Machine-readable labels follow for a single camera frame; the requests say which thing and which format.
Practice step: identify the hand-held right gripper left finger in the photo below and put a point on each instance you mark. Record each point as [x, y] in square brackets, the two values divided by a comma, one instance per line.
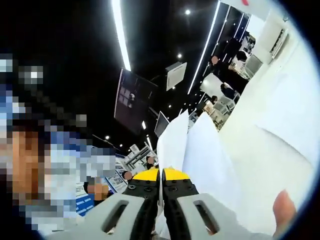
[140, 200]

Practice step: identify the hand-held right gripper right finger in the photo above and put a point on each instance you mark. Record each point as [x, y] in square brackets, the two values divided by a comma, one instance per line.
[180, 200]

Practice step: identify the white printing paper sheet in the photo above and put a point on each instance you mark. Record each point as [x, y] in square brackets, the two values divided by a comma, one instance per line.
[287, 125]

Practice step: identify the white table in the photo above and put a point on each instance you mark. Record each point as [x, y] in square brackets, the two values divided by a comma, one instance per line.
[240, 120]

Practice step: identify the hanging dark screen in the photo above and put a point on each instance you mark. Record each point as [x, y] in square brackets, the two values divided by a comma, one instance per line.
[135, 100]

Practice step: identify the ceiling air conditioner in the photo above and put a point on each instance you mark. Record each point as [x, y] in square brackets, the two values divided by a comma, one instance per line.
[176, 75]

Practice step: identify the white ceiling light strip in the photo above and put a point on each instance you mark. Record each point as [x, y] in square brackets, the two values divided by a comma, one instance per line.
[121, 35]
[205, 50]

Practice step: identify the pink whiteboard eraser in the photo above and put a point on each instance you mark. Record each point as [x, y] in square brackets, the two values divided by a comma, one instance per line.
[245, 2]

